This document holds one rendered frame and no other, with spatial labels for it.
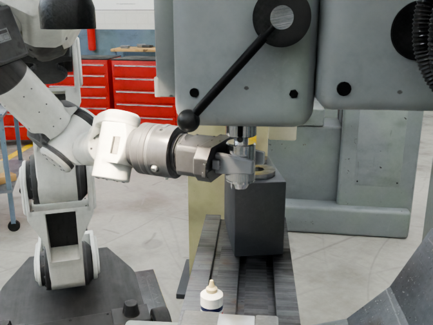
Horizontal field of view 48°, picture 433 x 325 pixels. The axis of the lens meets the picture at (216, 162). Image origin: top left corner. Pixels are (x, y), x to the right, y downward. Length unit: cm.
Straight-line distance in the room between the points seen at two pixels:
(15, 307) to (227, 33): 130
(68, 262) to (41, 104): 67
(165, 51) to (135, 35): 928
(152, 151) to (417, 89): 40
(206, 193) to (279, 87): 202
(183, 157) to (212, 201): 189
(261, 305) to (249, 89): 51
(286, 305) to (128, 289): 83
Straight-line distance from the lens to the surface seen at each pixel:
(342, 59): 63
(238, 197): 113
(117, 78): 551
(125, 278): 181
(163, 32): 74
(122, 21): 1009
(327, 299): 280
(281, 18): 61
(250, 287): 108
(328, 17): 63
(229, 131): 75
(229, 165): 75
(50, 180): 141
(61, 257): 159
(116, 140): 84
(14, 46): 100
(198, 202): 266
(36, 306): 173
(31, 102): 104
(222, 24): 64
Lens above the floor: 146
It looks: 17 degrees down
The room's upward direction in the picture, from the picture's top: straight up
